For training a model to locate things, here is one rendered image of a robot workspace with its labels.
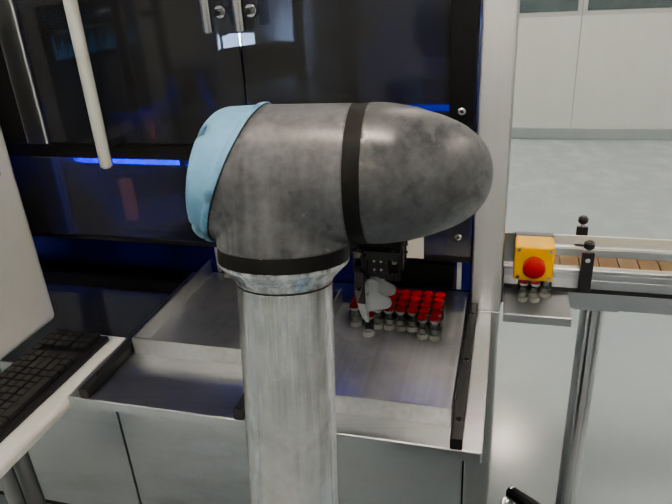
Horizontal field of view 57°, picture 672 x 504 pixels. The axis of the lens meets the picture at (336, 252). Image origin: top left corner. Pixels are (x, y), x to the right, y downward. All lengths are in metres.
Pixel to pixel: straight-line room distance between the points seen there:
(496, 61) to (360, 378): 0.58
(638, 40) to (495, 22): 4.75
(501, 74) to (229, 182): 0.71
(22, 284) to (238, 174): 1.08
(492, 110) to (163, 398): 0.75
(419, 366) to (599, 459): 1.29
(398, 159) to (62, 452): 1.69
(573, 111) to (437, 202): 5.41
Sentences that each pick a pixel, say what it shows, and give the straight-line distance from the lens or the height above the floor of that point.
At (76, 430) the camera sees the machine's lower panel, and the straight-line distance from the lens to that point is 1.94.
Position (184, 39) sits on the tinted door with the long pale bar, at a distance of 1.27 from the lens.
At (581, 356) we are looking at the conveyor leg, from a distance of 1.52.
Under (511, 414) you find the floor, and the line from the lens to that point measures 2.43.
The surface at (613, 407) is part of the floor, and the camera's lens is 2.55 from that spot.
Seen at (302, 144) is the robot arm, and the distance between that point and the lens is 0.48.
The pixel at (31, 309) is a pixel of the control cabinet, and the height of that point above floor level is 0.86.
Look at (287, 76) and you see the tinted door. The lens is 1.20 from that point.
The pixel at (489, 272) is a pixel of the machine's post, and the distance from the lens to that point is 1.24.
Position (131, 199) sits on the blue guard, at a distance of 1.42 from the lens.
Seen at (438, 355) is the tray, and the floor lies 0.88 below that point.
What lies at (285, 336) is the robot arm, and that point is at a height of 1.25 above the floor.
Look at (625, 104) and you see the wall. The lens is 5.92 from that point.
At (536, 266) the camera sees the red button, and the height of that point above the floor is 1.01.
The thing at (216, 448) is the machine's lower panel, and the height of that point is 0.41.
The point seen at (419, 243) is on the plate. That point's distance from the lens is 1.23.
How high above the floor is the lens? 1.53
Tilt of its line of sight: 25 degrees down
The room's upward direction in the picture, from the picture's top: 4 degrees counter-clockwise
